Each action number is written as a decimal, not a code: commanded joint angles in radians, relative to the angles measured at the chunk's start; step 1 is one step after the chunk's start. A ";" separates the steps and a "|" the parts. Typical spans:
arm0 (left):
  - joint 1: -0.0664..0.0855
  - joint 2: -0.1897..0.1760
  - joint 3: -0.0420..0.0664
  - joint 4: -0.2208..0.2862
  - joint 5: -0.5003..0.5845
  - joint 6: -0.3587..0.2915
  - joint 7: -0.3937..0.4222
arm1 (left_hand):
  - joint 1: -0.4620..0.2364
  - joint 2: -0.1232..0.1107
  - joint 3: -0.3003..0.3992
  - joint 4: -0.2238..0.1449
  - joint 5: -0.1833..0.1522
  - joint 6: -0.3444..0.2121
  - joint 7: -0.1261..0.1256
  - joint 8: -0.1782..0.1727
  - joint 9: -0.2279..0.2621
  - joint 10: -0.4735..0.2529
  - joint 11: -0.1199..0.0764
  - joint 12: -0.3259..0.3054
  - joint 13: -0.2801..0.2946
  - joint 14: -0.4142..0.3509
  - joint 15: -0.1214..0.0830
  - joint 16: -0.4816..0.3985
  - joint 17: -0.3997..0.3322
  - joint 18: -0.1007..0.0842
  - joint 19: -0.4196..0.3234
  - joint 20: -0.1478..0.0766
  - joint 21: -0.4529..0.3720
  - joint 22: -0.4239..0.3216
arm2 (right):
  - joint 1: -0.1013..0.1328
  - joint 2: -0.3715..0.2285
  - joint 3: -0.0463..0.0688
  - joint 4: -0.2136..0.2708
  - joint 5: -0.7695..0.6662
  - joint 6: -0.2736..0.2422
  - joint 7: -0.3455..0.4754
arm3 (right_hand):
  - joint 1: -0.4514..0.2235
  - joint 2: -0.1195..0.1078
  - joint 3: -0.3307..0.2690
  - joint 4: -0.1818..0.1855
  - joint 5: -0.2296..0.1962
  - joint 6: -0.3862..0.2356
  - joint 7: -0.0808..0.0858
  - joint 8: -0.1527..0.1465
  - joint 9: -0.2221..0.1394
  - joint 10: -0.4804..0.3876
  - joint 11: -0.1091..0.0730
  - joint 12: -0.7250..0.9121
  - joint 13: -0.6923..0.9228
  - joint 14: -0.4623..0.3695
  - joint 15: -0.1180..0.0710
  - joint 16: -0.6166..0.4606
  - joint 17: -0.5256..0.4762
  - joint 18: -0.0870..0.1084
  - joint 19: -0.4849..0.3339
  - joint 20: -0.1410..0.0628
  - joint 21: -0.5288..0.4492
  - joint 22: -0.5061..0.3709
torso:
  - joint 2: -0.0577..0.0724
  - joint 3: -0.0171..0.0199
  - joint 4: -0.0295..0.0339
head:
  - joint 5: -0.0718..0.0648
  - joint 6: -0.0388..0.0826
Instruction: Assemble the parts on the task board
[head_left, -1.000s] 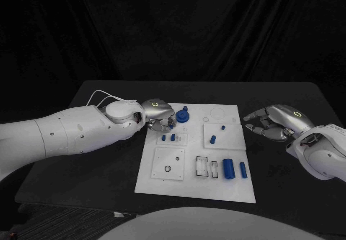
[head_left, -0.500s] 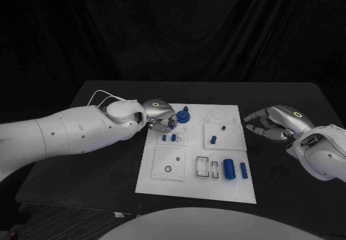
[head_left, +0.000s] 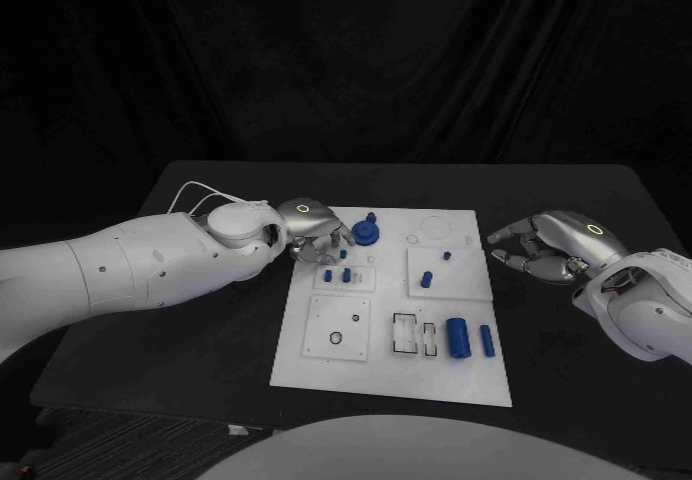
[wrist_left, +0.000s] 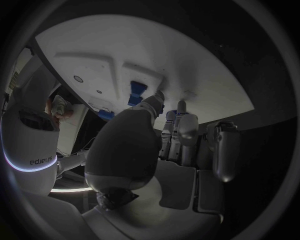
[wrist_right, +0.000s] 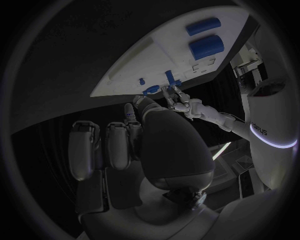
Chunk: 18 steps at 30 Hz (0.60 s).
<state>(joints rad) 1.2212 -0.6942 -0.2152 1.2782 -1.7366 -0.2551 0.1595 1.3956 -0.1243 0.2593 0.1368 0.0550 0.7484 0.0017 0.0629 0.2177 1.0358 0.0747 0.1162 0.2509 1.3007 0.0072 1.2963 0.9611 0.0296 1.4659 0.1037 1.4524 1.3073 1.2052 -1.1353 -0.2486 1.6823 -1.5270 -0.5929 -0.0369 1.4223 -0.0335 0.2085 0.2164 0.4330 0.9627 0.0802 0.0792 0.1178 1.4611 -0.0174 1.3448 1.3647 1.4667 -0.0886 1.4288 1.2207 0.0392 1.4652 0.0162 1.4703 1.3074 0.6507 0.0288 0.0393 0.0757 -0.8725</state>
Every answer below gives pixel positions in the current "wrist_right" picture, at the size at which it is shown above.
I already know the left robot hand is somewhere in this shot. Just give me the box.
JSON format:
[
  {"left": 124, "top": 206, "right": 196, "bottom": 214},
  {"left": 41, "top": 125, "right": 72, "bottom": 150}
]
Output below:
[{"left": 160, "top": 84, "right": 192, "bottom": 114}]

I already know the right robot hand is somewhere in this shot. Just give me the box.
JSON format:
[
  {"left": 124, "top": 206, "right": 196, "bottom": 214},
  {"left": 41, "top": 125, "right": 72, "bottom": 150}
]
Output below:
[{"left": 66, "top": 95, "right": 222, "bottom": 240}]

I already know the long blue peg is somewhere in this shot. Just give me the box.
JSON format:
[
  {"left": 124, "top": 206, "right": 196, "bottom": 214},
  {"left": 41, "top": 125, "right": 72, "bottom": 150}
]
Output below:
[{"left": 163, "top": 69, "right": 183, "bottom": 87}]

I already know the white task board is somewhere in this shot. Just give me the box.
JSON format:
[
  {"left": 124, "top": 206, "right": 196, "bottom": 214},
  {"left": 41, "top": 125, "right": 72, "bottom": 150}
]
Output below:
[{"left": 89, "top": 5, "right": 250, "bottom": 98}]

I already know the blue plug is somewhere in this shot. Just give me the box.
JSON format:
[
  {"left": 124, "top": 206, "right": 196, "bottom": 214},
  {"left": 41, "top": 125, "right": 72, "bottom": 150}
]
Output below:
[{"left": 141, "top": 84, "right": 161, "bottom": 97}]

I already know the glowing light bar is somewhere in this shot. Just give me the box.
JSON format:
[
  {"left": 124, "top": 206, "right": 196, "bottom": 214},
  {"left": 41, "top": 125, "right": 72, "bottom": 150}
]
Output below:
[{"left": 211, "top": 141, "right": 232, "bottom": 161}]

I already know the fat blue cylinder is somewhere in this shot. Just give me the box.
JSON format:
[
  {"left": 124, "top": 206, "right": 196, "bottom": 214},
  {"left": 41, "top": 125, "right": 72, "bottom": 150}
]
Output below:
[{"left": 188, "top": 34, "right": 225, "bottom": 61}]

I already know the slim blue cylinder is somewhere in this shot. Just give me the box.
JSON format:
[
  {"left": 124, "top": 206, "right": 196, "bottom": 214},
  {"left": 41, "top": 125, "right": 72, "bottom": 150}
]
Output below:
[{"left": 185, "top": 17, "right": 222, "bottom": 37}]

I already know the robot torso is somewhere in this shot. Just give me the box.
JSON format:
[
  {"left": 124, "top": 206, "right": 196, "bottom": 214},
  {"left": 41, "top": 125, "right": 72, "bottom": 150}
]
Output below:
[{"left": 245, "top": 75, "right": 300, "bottom": 191}]

